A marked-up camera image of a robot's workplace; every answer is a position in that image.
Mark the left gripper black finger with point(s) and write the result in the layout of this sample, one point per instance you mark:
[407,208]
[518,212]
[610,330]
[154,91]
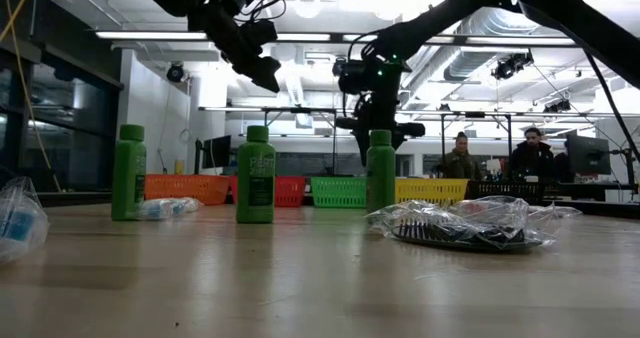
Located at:
[267,75]

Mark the small green shampoo bottle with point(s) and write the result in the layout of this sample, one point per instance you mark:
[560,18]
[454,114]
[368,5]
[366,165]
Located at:
[127,178]
[381,173]
[255,178]

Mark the blue toothbrush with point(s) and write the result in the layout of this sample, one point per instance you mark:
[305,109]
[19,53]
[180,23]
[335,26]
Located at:
[20,223]
[170,209]

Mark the red toothbrush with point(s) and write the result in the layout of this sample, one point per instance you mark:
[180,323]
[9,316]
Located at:
[562,211]

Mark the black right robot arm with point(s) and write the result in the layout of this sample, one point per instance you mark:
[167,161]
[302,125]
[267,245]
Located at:
[550,3]

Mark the green plastic basket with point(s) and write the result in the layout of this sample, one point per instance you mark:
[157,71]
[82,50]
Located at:
[337,192]

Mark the yellow plastic basket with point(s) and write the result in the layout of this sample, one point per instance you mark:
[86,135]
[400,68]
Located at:
[430,190]

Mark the person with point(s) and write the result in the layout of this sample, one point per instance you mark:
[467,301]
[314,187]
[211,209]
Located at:
[460,167]
[532,160]

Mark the black overhead beam with lights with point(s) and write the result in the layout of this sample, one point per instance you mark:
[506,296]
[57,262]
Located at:
[150,35]

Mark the red plastic basket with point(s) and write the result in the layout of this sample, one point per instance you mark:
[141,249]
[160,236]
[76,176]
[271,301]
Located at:
[290,192]

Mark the black computer monitor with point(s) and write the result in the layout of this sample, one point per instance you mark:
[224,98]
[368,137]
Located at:
[587,155]
[217,152]

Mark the round black hairbrush in bag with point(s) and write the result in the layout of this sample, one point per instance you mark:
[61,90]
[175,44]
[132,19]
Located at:
[450,233]

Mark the black plastic basket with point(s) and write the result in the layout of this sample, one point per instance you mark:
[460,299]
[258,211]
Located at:
[505,192]

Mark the small yellow background object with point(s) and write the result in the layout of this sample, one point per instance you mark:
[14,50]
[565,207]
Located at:
[179,167]

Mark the orange plastic basket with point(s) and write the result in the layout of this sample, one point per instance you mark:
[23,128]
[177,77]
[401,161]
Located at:
[185,188]

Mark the dark background desk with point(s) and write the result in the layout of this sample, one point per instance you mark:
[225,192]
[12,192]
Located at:
[590,190]

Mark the black background workstation frame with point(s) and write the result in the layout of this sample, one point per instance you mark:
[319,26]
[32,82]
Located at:
[300,110]

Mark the black ceiling camera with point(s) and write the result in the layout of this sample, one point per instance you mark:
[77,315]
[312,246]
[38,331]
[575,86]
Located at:
[175,72]
[510,67]
[557,106]

